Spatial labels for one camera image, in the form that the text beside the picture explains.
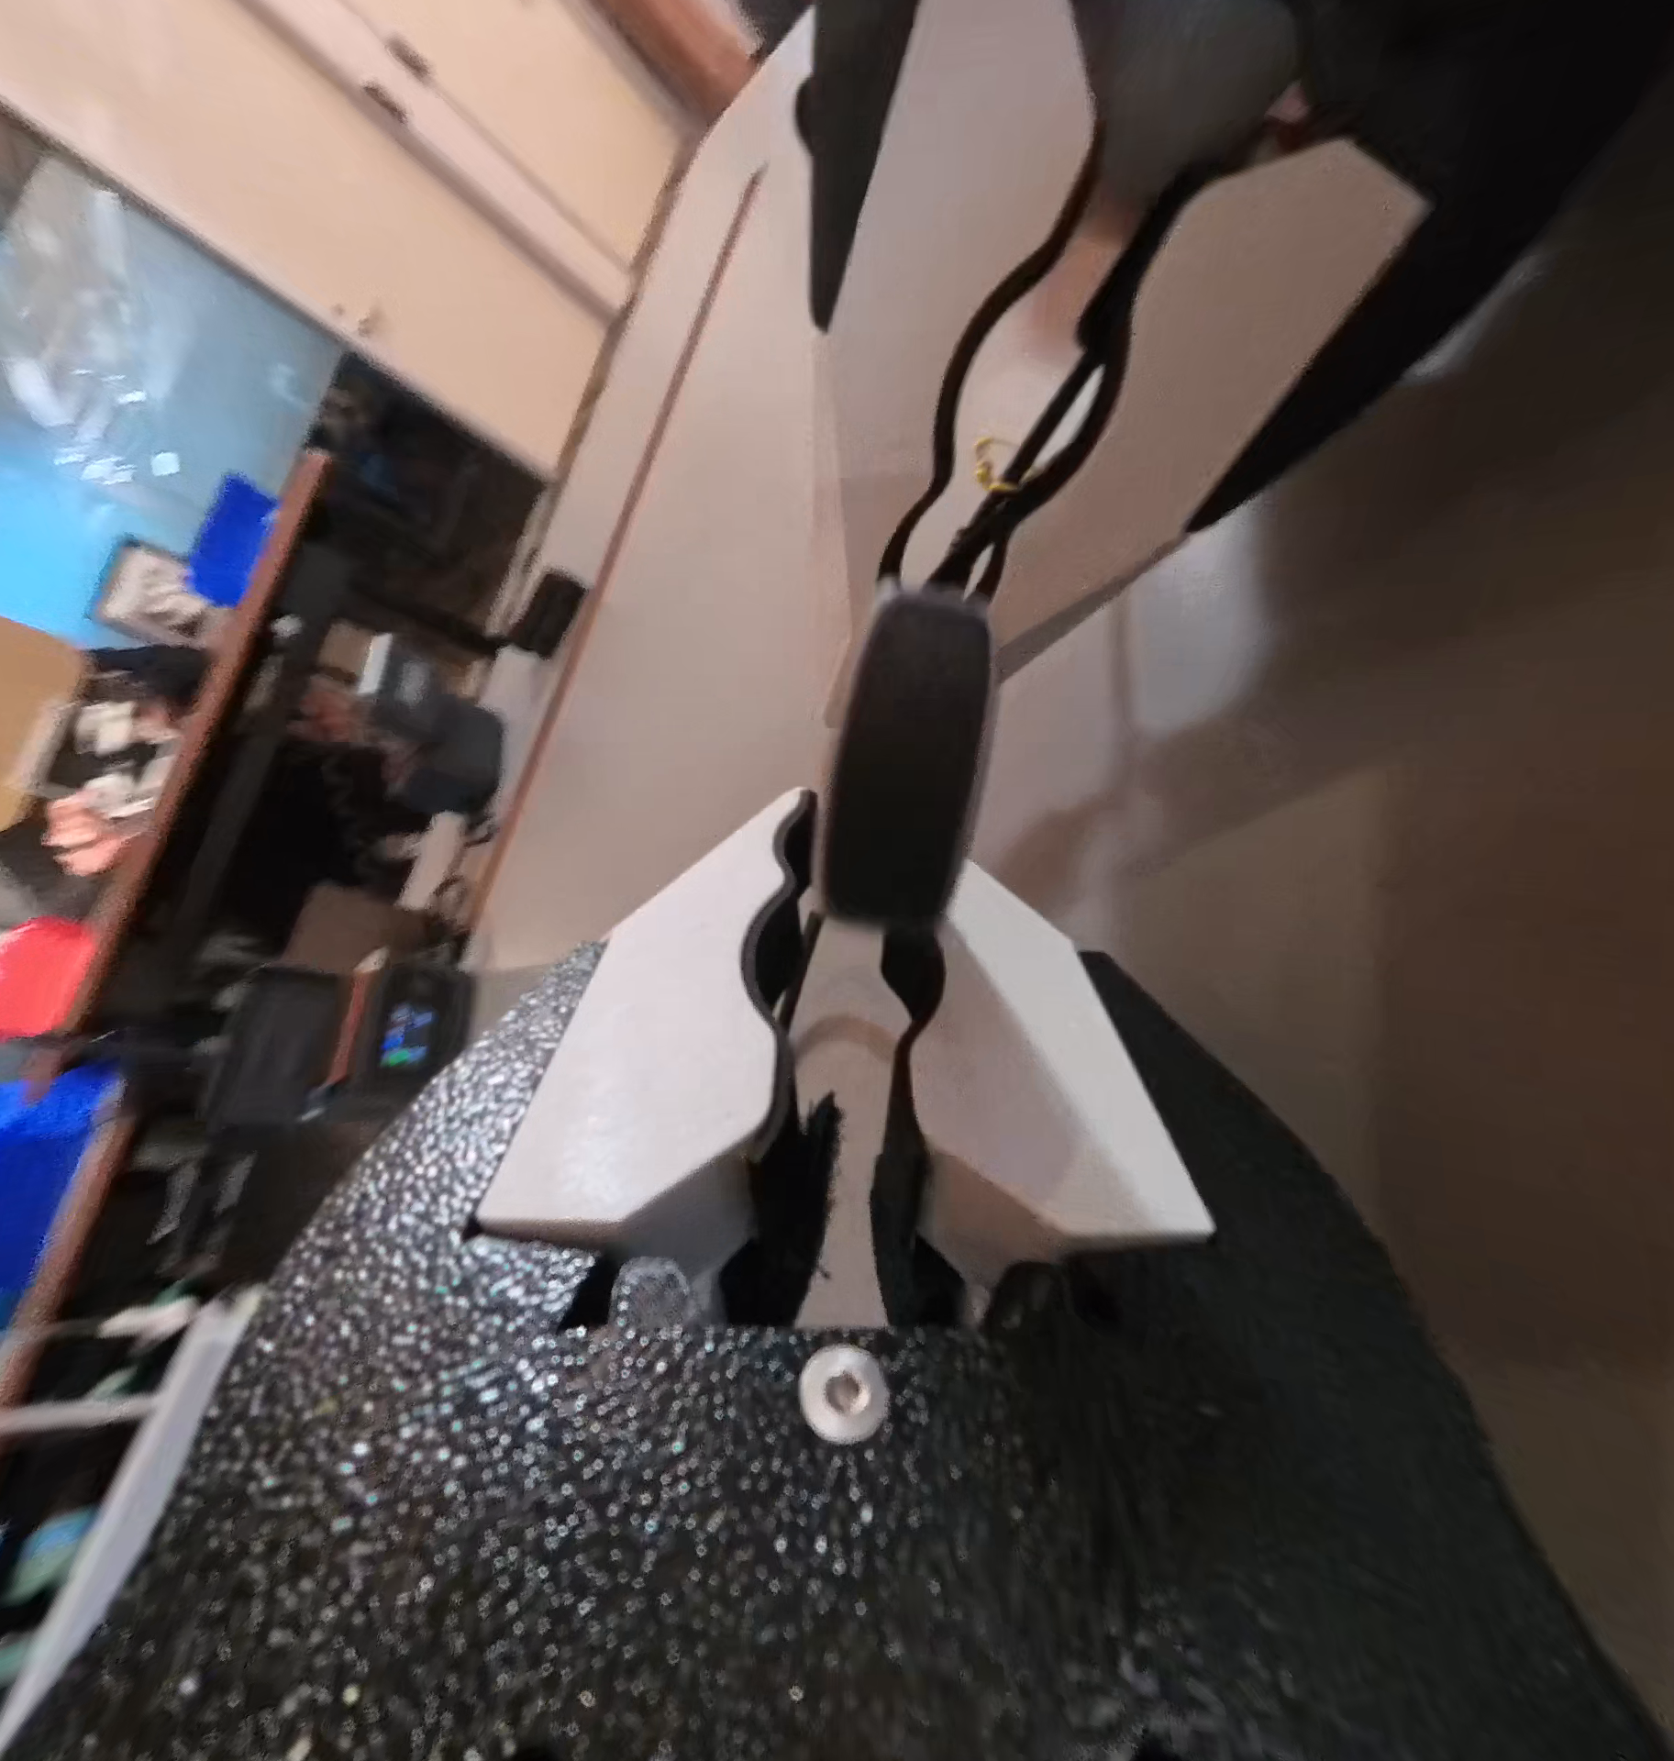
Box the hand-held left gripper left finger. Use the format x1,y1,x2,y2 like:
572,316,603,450
476,788,839,1318

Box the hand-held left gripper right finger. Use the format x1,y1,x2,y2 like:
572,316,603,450
878,878,1218,1314

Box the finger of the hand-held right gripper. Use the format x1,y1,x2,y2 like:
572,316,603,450
817,0,1102,691
984,135,1436,678

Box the black usb-c cable orange plugs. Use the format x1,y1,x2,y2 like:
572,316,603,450
926,178,1197,607

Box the grey usb hub with cable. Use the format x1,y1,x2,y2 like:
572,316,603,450
812,577,996,925

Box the grey power adapter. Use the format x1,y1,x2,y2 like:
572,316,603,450
393,687,509,827

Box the small black box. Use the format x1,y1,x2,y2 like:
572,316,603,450
511,568,592,658

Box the long wooden desk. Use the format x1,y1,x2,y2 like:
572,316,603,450
0,446,338,1515

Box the stack of blue bins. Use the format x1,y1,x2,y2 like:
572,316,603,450
0,1059,126,1308

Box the red plastic bin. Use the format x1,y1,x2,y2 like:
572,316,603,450
0,917,98,1043

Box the flat blue bin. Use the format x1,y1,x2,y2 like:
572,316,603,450
187,471,283,579

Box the black framed printed tag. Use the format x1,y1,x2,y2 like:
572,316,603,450
91,536,220,648

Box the tan rounded panel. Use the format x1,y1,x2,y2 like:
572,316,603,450
0,597,91,841

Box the frosted glass partition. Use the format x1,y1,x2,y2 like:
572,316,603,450
0,151,550,648

